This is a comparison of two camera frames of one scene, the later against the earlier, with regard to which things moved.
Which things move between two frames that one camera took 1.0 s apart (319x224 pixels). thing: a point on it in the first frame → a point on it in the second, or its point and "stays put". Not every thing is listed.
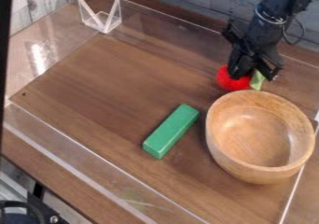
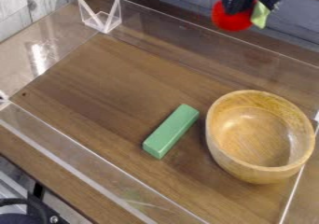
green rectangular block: x=170 y=132 stays put
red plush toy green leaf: x=238 y=84 → x=238 y=21
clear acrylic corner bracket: x=103 y=21 stays put
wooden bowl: x=260 y=135 stays put
